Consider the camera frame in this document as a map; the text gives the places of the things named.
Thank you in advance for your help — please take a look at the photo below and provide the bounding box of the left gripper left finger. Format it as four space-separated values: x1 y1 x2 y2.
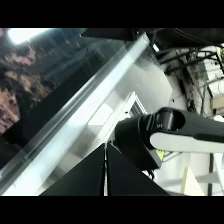
41 143 106 197

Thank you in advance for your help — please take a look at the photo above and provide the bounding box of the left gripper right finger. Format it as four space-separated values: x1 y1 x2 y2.
106 142 170 197

